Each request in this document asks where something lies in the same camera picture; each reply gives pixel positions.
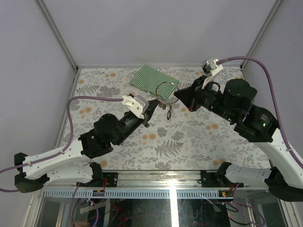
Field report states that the green white striped cloth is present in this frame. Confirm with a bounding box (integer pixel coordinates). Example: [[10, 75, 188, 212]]
[[130, 65, 180, 97]]

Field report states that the white slotted cable duct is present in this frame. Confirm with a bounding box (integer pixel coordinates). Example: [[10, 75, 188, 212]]
[[43, 188, 233, 200]]

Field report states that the floral patterned table mat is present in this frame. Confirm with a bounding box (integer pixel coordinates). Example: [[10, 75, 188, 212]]
[[70, 67, 270, 170]]

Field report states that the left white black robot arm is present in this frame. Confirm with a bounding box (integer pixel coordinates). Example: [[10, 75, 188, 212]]
[[14, 97, 159, 193]]

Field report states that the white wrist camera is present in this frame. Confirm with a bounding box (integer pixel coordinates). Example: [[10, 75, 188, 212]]
[[202, 57, 223, 88], [122, 95, 149, 119]]

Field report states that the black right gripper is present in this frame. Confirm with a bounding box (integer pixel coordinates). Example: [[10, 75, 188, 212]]
[[174, 74, 237, 122]]

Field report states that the large silver keyring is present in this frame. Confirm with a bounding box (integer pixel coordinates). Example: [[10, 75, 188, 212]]
[[155, 81, 179, 110]]

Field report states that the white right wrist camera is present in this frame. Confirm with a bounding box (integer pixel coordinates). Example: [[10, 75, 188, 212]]
[[202, 57, 223, 88]]

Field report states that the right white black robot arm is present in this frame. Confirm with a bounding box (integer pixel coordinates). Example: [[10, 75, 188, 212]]
[[174, 76, 303, 202]]

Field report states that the aluminium mounting rail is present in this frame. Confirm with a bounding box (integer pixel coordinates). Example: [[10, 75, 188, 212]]
[[54, 169, 292, 190]]

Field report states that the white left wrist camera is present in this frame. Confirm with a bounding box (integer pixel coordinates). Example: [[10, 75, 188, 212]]
[[122, 95, 149, 119]]

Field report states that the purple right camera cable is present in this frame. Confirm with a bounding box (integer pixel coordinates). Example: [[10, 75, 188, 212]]
[[217, 56, 303, 167]]

